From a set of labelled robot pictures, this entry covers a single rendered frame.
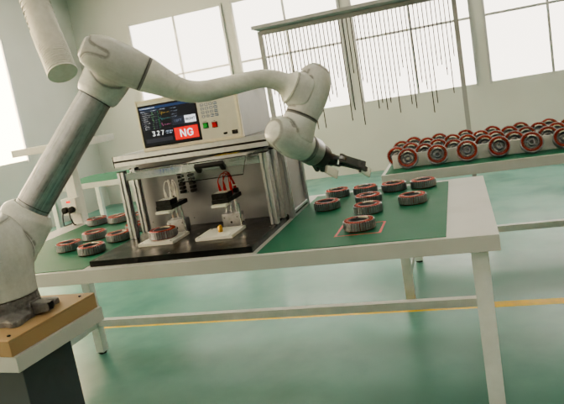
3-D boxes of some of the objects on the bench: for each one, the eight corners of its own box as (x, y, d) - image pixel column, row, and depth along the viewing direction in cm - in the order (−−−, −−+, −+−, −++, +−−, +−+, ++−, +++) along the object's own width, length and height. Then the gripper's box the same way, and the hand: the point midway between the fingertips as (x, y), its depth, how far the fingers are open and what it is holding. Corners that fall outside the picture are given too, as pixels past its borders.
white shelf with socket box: (94, 233, 289) (73, 140, 282) (32, 239, 300) (10, 150, 293) (131, 216, 322) (113, 133, 315) (73, 222, 333) (55, 143, 326)
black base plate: (253, 252, 199) (251, 246, 199) (90, 267, 218) (89, 261, 218) (289, 219, 243) (288, 213, 243) (151, 233, 262) (150, 228, 262)
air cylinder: (241, 225, 235) (238, 212, 235) (223, 228, 238) (221, 214, 237) (245, 222, 240) (242, 209, 239) (227, 224, 242) (226, 211, 242)
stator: (95, 255, 235) (93, 247, 234) (72, 258, 239) (70, 249, 238) (112, 248, 245) (110, 238, 245) (89, 249, 249) (87, 241, 249)
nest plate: (173, 243, 223) (172, 240, 223) (138, 247, 228) (138, 244, 227) (190, 233, 237) (189, 230, 237) (156, 237, 242) (156, 233, 242)
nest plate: (232, 238, 216) (232, 234, 216) (195, 241, 220) (195, 238, 220) (246, 228, 230) (245, 224, 230) (211, 231, 235) (210, 228, 234)
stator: (80, 239, 276) (79, 232, 275) (105, 233, 280) (103, 226, 280) (85, 243, 266) (83, 235, 265) (110, 237, 270) (107, 228, 270)
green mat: (82, 269, 217) (82, 269, 217) (-49, 280, 235) (-49, 280, 235) (190, 211, 305) (190, 211, 305) (89, 222, 323) (89, 222, 323)
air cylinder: (185, 231, 243) (183, 218, 242) (169, 233, 245) (167, 220, 244) (191, 228, 247) (189, 215, 246) (174, 230, 250) (172, 217, 249)
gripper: (349, 139, 181) (385, 161, 196) (288, 144, 198) (326, 165, 213) (345, 162, 180) (383, 183, 195) (284, 165, 196) (322, 185, 211)
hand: (351, 172), depth 203 cm, fingers open, 13 cm apart
